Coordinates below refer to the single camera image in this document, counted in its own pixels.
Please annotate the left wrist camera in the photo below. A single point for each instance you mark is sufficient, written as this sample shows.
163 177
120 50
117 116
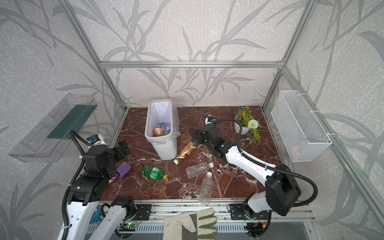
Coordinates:
95 140

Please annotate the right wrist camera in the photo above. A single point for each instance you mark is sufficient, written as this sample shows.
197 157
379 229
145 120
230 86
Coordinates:
210 120

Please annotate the teal clamp wooden handle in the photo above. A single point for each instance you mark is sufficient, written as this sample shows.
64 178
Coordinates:
95 219

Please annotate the purple pink brush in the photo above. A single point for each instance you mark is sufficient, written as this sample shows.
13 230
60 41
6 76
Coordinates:
121 171

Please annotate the white plastic trash bin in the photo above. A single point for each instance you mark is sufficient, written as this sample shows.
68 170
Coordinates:
166 150

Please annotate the clear bottle white cap front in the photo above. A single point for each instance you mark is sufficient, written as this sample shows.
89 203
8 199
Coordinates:
206 189

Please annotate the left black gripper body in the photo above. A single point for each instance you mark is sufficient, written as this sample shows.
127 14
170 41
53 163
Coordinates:
120 149

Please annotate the white pot artificial flowers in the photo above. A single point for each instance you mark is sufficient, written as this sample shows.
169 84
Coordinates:
246 123

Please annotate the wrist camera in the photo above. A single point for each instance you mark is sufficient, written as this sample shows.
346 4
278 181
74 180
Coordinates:
210 120
95 140

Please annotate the beige green work glove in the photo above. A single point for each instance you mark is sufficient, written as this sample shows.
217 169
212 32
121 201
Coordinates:
198 225

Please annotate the clear acrylic wall shelf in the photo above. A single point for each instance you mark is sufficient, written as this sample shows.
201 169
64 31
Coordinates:
49 139

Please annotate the clear bottle white cap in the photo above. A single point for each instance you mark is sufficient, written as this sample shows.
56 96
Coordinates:
199 169
206 189

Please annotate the blue cap water bottle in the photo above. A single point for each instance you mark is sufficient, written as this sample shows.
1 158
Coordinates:
164 127

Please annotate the white wire mesh basket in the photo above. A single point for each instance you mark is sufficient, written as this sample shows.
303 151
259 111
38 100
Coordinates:
303 135

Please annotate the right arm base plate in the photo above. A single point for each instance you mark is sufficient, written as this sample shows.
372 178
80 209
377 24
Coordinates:
238 212

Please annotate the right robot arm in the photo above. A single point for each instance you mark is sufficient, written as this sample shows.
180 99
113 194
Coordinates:
282 191

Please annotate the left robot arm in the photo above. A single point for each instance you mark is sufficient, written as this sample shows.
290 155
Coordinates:
82 196

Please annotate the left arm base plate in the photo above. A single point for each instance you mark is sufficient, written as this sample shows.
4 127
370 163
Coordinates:
143 212

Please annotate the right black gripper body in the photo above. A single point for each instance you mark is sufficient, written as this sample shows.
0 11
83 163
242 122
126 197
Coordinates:
201 136

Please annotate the green plastic bottle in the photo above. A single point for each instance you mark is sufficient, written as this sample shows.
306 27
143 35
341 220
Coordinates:
153 173

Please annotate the clear bin liner bag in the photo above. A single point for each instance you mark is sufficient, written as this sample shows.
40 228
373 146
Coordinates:
162 111

